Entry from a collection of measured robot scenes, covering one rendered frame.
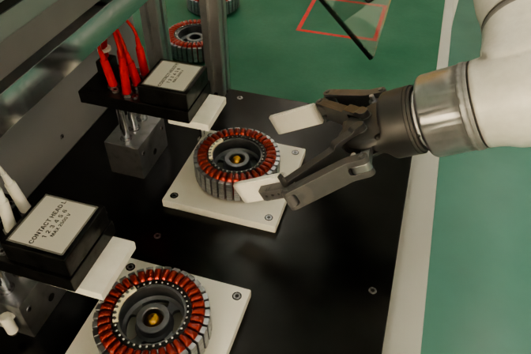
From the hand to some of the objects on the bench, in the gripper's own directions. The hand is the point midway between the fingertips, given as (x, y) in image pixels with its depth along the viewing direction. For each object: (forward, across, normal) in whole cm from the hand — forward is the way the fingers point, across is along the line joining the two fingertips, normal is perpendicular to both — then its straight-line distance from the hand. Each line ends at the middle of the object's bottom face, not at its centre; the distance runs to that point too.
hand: (265, 155), depth 66 cm
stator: (+25, +32, +6) cm, 42 cm away
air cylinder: (+18, -25, +4) cm, 31 cm away
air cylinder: (+18, 0, +5) cm, 19 cm away
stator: (+5, 0, -2) cm, 6 cm away
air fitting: (+17, -29, +5) cm, 34 cm away
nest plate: (+6, -24, -3) cm, 25 cm away
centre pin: (+5, -24, -2) cm, 25 cm away
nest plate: (+6, 0, -3) cm, 7 cm away
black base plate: (+8, -12, -4) cm, 15 cm away
